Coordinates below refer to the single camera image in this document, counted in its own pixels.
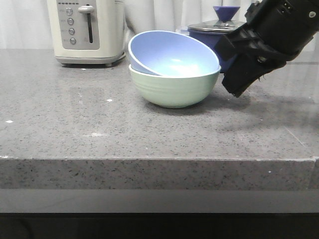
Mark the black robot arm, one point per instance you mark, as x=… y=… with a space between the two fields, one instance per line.
x=275 y=32

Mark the glass lid blue knob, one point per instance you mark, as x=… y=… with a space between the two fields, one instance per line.
x=224 y=23

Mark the cream white toaster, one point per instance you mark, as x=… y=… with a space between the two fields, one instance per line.
x=87 y=31

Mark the green bowl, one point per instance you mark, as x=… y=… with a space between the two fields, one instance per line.
x=173 y=92

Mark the blue saucepan with handle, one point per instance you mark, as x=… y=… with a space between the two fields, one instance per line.
x=210 y=39

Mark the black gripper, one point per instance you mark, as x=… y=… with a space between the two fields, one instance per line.
x=252 y=58

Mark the blue bowl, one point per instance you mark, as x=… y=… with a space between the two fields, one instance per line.
x=171 y=54

